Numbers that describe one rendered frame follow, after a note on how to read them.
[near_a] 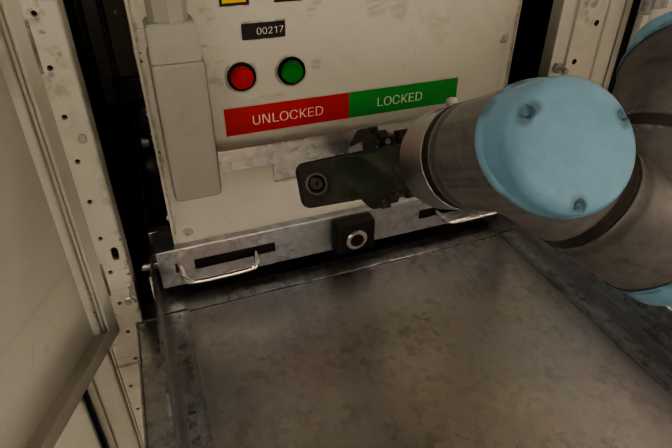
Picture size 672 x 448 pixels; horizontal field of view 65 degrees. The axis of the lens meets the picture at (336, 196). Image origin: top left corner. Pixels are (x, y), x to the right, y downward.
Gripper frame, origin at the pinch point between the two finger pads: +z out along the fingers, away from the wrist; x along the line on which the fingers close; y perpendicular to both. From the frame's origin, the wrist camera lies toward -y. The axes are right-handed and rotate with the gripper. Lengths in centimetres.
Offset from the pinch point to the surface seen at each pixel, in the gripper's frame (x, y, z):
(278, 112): 8.6, -7.1, 1.2
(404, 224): -9.8, 11.2, 10.4
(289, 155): 3.2, -7.1, -0.2
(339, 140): 3.9, -0.6, -0.7
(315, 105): 8.8, -2.3, 1.1
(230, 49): 15.9, -12.2, -2.8
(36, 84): 13.4, -31.4, -7.5
